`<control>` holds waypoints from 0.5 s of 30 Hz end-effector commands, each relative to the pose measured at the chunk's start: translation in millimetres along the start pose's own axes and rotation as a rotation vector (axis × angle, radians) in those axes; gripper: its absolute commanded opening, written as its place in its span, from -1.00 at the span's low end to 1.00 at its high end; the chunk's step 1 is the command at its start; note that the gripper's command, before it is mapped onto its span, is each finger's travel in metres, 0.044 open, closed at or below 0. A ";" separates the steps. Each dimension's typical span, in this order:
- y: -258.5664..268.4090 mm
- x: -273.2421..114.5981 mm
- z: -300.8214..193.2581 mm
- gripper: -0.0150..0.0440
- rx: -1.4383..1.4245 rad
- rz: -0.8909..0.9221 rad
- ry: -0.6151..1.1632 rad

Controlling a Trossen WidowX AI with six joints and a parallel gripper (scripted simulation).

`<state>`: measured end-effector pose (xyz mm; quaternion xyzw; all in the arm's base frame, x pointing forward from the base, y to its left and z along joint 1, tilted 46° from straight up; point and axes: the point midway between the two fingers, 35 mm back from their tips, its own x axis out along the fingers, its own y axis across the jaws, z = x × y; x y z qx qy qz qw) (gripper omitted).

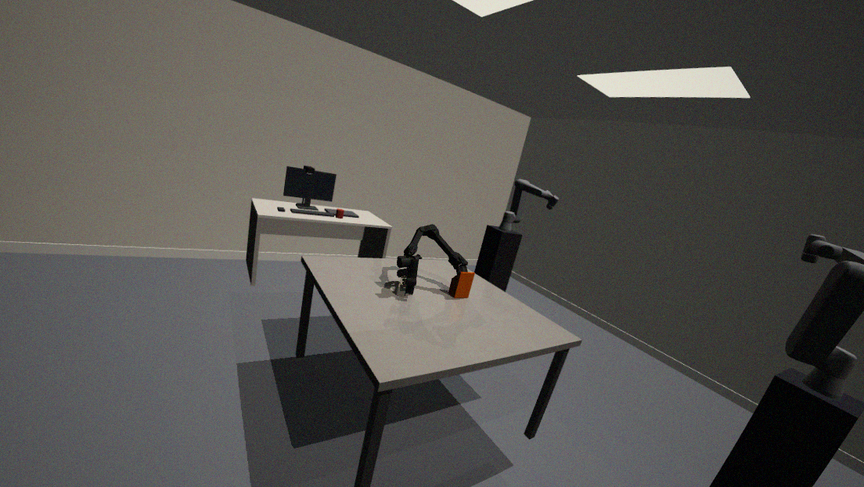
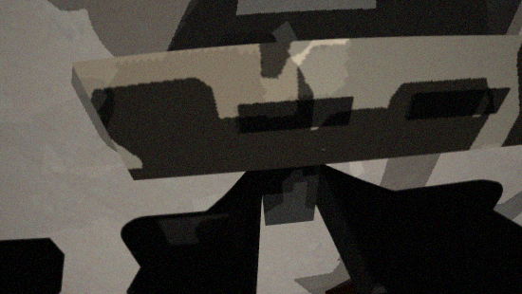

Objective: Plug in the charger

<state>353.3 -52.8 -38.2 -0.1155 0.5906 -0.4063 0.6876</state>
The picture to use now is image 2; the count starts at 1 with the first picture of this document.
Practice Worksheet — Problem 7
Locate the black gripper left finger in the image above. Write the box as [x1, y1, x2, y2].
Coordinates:
[121, 171, 262, 294]

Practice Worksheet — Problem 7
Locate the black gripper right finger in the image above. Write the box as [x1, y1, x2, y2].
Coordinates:
[315, 165, 503, 294]

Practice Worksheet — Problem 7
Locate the black two-prong plug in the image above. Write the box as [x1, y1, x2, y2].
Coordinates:
[259, 165, 321, 226]

